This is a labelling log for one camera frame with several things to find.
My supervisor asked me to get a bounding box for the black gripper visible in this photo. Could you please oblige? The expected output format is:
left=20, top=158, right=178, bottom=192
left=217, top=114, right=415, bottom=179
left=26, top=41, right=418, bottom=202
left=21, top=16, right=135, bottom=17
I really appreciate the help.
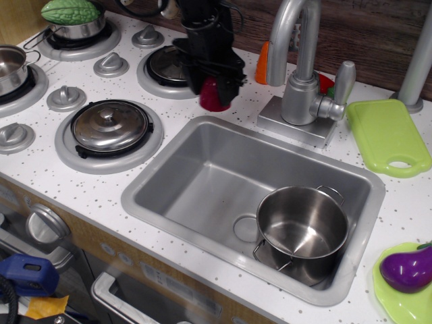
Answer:
left=173, top=26, right=245, bottom=107

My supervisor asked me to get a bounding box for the red toy sweet potato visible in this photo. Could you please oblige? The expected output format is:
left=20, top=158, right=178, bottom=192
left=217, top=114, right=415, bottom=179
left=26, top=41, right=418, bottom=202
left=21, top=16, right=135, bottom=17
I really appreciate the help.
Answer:
left=199, top=76, right=231, bottom=112

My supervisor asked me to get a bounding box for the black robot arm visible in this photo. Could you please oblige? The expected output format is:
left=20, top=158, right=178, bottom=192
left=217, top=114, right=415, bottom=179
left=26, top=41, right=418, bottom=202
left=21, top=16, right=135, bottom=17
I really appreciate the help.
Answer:
left=173, top=1, right=246, bottom=112

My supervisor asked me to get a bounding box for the back steel pot lid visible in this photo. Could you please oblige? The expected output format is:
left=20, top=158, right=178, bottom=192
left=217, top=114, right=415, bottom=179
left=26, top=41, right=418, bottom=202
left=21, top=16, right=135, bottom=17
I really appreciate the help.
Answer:
left=145, top=45, right=188, bottom=88

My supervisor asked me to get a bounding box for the steel pot lid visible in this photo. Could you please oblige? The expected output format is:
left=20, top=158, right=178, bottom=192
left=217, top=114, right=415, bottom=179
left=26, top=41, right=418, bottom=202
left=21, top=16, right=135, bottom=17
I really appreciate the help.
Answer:
left=145, top=45, right=188, bottom=88
left=70, top=99, right=155, bottom=159

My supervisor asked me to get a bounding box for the front steel pot lid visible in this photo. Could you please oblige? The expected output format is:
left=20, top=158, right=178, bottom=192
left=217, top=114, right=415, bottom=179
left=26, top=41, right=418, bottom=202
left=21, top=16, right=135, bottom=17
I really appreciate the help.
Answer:
left=70, top=99, right=155, bottom=159

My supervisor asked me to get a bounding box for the grey toy sink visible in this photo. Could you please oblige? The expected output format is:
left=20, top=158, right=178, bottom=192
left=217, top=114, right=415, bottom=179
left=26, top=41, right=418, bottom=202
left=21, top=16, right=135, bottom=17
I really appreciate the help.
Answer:
left=121, top=116, right=385, bottom=306

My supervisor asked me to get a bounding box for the steel pot in sink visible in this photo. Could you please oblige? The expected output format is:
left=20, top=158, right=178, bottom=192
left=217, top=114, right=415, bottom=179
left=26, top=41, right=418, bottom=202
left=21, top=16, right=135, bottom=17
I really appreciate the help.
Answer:
left=252, top=186, right=349, bottom=286

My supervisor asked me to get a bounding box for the steel pot at left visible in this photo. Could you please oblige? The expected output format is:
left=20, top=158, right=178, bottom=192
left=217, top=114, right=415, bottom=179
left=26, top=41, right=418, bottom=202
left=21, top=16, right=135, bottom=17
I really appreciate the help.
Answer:
left=1, top=44, right=41, bottom=96

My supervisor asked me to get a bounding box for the orange toy carrot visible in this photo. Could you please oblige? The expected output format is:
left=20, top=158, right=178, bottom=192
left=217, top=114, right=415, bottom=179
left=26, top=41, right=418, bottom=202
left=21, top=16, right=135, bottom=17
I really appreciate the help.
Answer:
left=255, top=41, right=269, bottom=84

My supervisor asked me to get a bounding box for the grey stove knob back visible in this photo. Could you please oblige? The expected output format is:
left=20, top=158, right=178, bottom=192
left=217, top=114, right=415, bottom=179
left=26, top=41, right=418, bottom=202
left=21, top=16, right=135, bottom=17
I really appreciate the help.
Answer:
left=132, top=25, right=165, bottom=49

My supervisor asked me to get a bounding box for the grey stove knob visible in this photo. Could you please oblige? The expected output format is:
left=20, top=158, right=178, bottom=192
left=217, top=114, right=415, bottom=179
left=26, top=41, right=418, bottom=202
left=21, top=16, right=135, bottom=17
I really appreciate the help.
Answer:
left=47, top=86, right=86, bottom=112
left=93, top=52, right=129, bottom=78
left=132, top=25, right=165, bottom=49
left=1, top=123, right=36, bottom=155

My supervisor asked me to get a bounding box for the hanging steel spoon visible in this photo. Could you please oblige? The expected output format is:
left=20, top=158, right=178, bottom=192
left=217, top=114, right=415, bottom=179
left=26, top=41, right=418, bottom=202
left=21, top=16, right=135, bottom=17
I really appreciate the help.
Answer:
left=161, top=0, right=180, bottom=20

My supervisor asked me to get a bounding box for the silver toy faucet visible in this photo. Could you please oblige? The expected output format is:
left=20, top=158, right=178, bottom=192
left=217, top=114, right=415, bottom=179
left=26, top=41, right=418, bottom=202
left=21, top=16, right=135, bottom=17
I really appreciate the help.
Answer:
left=257, top=0, right=356, bottom=149

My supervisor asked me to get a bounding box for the grey stove knob middle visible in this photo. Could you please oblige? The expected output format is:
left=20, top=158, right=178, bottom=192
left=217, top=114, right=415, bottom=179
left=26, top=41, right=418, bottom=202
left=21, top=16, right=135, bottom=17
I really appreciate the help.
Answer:
left=93, top=52, right=129, bottom=78

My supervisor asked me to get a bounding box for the small steel saucepan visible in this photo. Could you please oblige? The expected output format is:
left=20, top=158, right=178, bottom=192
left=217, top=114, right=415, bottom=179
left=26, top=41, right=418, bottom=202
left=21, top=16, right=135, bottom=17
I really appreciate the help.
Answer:
left=24, top=1, right=106, bottom=50

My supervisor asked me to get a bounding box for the grey stove knob lower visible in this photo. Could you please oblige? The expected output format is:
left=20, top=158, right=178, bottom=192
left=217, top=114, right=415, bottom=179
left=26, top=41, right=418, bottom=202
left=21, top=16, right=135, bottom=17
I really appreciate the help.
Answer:
left=47, top=86, right=86, bottom=112

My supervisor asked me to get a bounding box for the green toy bitter gourd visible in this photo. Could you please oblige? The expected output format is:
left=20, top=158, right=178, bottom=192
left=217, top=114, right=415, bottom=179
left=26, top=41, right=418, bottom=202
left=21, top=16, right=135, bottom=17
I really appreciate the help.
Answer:
left=40, top=0, right=102, bottom=26

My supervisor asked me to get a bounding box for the green cutting board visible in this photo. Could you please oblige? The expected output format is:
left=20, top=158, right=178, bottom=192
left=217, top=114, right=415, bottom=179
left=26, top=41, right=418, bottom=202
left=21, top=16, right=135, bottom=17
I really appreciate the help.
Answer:
left=346, top=99, right=431, bottom=178

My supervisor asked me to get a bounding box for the grey stove knob front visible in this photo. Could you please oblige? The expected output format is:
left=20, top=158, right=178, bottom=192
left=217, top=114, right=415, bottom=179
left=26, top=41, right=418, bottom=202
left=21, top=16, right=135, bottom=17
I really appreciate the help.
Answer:
left=1, top=123, right=36, bottom=155

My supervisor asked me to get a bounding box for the silver oven knob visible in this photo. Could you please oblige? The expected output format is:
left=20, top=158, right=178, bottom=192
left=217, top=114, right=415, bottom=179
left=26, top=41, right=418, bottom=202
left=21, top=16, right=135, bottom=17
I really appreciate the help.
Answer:
left=26, top=203, right=71, bottom=244

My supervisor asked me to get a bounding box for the blue clamp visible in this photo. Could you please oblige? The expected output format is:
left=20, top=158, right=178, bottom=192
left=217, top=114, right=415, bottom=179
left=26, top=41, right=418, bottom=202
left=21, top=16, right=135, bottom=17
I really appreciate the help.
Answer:
left=1, top=254, right=59, bottom=297

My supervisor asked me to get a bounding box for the green plate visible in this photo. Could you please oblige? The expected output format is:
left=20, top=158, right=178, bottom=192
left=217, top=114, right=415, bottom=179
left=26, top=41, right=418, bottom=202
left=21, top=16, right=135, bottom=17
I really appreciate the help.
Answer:
left=373, top=242, right=431, bottom=323

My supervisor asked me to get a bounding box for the purple toy eggplant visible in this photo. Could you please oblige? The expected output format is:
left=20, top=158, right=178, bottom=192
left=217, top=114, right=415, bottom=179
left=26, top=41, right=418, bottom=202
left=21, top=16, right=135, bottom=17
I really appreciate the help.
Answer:
left=379, top=243, right=431, bottom=294

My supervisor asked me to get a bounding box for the yellow tape piece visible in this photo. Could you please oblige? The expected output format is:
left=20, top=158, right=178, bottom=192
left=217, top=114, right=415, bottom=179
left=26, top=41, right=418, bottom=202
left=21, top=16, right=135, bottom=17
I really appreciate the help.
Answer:
left=25, top=296, right=69, bottom=320

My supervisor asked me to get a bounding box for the black cable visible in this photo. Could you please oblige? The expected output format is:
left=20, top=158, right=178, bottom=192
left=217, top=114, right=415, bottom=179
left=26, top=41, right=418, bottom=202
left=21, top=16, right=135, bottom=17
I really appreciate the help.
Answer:
left=113, top=0, right=169, bottom=18

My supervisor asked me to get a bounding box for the grey post with base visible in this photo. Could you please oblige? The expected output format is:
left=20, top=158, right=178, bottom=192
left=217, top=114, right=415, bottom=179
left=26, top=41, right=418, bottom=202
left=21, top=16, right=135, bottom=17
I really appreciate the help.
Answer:
left=391, top=7, right=431, bottom=114

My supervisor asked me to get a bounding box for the silver oven door handle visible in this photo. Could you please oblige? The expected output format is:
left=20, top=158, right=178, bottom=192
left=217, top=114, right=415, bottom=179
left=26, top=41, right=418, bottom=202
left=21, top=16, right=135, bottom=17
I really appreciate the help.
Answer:
left=90, top=272, right=158, bottom=324

